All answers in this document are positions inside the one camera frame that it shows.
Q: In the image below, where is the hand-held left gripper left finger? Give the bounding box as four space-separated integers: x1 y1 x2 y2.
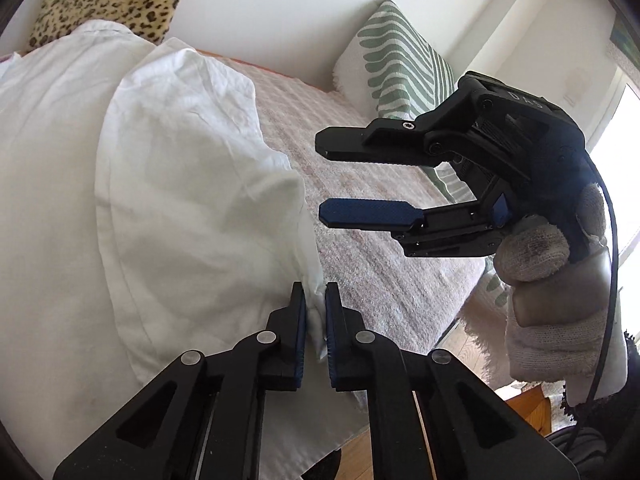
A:
52 281 307 480

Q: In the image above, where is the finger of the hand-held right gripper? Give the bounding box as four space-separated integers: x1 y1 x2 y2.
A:
315 119 442 168
318 198 506 258

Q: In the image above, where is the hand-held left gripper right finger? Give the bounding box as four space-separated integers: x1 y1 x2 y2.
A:
325 282 583 480

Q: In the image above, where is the white long-sleeved shirt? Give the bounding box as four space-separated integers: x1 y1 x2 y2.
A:
0 20 371 480

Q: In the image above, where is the person's right hand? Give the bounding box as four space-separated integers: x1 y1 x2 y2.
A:
492 182 626 396

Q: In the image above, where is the pink plaid bed cover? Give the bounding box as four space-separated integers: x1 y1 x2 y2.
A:
192 52 488 391

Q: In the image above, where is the orange bed sheet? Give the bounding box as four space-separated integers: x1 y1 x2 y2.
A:
195 49 331 93

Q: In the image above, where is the window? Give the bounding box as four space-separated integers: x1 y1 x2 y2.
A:
585 75 640 286

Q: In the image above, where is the green striped white pillow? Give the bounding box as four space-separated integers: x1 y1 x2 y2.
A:
332 0 516 391

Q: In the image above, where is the dark textured cloth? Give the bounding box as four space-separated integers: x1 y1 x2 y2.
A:
545 422 636 480

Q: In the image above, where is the black cable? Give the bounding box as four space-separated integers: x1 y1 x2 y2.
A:
565 157 618 431

